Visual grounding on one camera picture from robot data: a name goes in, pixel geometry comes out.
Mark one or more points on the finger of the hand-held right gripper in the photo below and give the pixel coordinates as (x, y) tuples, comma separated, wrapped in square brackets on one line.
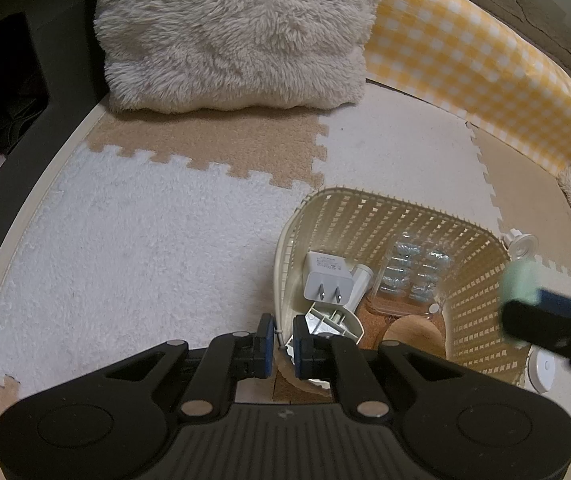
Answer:
[(565, 304), (530, 320)]

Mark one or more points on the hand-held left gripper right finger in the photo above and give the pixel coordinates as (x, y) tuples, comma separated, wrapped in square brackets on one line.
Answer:
[(299, 347)]

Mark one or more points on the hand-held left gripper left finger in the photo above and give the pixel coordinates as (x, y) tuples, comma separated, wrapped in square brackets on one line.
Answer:
[(265, 345)]

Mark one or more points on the white plug adapter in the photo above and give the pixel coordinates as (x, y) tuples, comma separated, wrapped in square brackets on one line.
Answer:
[(333, 322)]

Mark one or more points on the pale green block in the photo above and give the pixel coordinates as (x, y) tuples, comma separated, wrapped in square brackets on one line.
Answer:
[(518, 280)]

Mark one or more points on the cream plastic lattice basket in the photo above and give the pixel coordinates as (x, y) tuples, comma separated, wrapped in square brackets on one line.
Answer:
[(475, 320)]

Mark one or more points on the white wall charger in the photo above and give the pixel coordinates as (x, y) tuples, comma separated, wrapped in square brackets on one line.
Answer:
[(323, 272)]

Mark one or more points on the round wooden disc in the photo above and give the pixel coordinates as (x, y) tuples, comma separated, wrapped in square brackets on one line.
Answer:
[(410, 335)]

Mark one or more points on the white foam mat tile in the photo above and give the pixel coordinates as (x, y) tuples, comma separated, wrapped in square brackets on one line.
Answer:
[(395, 145), (560, 280), (140, 260)]

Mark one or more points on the white round puck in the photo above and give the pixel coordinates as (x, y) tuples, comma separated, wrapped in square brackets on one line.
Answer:
[(543, 372)]

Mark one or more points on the white suction cup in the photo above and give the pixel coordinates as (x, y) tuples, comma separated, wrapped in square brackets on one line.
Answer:
[(520, 245)]

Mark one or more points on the round cork coaster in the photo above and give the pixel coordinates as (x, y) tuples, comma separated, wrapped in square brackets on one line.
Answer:
[(370, 317)]

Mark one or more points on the clear plastic blister pack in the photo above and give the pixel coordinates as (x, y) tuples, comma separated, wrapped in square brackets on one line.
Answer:
[(410, 270)]

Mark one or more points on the yellow white checkered cushion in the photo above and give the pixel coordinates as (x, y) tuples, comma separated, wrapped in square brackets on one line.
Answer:
[(465, 50)]

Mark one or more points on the large white fluffy pillow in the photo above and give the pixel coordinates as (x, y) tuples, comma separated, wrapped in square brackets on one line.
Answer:
[(235, 35)]

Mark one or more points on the black cabinet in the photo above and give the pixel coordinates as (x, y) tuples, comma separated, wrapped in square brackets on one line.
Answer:
[(60, 35)]

